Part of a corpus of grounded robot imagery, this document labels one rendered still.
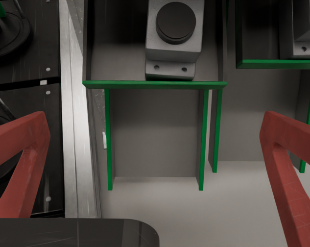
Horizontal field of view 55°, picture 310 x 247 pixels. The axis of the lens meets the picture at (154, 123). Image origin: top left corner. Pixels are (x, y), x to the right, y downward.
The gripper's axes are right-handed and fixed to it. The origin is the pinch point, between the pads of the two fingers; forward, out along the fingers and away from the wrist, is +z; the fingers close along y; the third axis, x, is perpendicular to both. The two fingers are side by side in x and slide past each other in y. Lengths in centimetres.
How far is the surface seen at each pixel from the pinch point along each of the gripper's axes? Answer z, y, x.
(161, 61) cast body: 14.3, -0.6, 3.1
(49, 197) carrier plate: 20.3, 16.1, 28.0
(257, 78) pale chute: 28.9, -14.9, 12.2
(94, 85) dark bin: 14.2, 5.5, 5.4
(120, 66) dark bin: 16.8, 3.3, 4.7
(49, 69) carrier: 43, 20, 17
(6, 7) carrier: 59, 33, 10
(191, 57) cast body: 12.9, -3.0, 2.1
